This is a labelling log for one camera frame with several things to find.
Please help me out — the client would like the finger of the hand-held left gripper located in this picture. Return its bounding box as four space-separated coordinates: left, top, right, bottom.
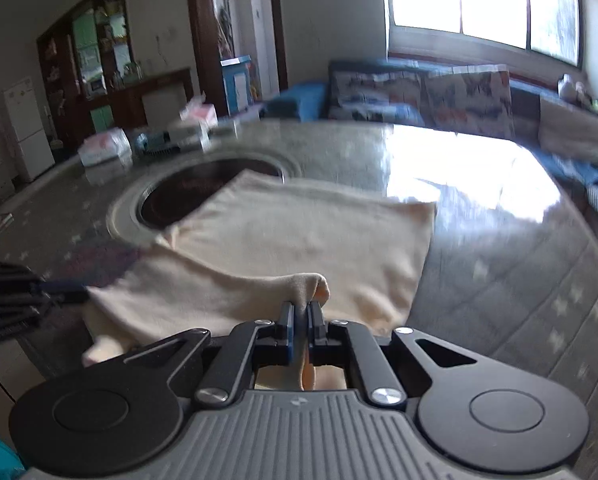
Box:
36 280 90 307

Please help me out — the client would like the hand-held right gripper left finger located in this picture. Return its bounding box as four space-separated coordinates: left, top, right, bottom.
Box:
122 301 296 407

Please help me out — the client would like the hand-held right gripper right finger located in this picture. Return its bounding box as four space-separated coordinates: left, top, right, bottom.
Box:
306 301 480 406

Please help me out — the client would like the cream cloth garment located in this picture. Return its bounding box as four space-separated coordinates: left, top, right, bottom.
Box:
82 170 439 391

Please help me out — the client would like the pink white tissue pack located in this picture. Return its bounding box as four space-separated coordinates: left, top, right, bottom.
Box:
78 127 132 167

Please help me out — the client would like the round black induction cooktop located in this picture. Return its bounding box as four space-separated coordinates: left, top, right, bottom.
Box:
136 157 286 228

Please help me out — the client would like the white refrigerator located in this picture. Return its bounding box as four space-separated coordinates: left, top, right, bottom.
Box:
0 77 56 183

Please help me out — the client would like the blue and black gadget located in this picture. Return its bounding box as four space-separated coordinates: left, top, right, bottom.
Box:
134 132 180 156

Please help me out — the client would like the white tissue box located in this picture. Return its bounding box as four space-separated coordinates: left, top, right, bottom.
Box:
166 97 219 152

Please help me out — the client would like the blue footstool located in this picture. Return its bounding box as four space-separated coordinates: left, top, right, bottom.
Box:
261 82 328 122

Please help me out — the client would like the dark wooden display cabinet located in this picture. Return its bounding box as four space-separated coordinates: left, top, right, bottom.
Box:
36 0 130 146

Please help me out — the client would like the dark wooden side desk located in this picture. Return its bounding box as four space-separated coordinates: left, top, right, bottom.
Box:
82 67 195 136

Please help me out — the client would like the butterfly print cushion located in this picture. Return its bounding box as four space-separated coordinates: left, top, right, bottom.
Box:
329 67 427 123
424 65 514 141

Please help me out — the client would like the blue and white carton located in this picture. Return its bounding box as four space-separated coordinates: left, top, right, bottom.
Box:
220 55 254 115

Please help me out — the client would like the blue sofa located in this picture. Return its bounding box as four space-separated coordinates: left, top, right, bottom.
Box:
261 57 598 241

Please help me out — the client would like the grey cushion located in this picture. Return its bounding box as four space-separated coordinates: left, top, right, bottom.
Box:
538 95 598 166

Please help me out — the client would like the black white plush toy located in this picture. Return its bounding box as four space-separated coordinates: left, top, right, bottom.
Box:
558 74 587 103

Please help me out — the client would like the dark wooden door frame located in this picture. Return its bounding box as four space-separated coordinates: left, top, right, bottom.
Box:
185 0 289 116

